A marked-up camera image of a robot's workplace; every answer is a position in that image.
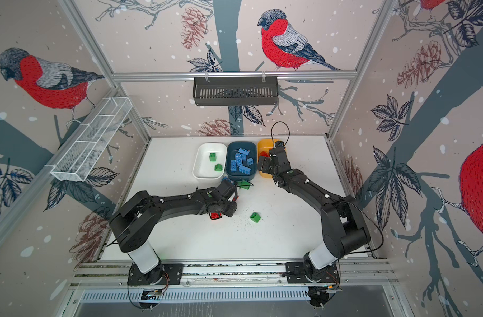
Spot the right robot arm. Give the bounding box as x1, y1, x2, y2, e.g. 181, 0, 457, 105
258, 141, 371, 282

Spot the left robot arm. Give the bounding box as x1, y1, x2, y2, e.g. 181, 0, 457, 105
109, 179, 237, 286

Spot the yellow plastic bin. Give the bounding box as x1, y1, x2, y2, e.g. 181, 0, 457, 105
257, 139, 278, 178

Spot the green lego by teal bin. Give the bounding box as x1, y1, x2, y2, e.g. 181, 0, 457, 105
238, 180, 253, 190

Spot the teal plastic bin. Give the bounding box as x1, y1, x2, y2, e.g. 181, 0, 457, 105
226, 141, 257, 181

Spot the blue lego upper pile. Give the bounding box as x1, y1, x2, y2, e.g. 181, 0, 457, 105
238, 148, 250, 155

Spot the white plastic bin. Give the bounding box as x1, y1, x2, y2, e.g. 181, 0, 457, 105
193, 143, 228, 180

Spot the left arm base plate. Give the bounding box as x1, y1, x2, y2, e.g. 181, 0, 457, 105
127, 263, 184, 286

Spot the black hanging wire basket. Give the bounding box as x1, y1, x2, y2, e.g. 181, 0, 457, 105
193, 77, 279, 106

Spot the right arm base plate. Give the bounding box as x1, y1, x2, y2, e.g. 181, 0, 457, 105
282, 261, 340, 285

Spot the white wire mesh basket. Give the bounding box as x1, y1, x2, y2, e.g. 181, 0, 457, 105
51, 96, 133, 182

